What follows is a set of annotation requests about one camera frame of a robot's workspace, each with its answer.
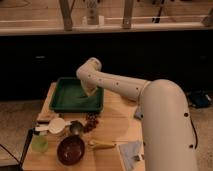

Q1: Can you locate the small metal cup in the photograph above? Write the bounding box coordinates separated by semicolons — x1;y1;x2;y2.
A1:
70;121;84;135

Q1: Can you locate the black power cable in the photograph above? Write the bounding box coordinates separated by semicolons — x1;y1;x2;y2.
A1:
189;116;199;150

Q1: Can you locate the blue cloth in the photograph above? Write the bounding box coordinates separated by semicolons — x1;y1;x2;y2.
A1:
119;141;144;171

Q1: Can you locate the green plastic cup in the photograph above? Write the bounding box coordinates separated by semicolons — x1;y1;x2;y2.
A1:
31;135;48;153

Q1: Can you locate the green plastic tray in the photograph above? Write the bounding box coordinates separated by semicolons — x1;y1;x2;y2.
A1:
49;77;104;113

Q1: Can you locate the white measuring cup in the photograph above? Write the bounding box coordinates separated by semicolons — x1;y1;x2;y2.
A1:
35;118;71;135

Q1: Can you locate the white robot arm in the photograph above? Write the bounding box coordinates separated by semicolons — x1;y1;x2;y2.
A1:
76;57;198;171

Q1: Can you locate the dark blue bag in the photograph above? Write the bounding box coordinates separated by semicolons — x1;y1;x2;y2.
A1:
187;91;211;108

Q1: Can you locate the blue sponge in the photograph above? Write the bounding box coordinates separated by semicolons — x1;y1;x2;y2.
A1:
134;107;142;120

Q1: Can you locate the red grape bunch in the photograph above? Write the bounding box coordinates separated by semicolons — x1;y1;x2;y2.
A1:
83;113;99;133

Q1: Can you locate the dark maroon bowl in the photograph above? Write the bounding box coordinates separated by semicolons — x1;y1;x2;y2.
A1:
57;135;85;166

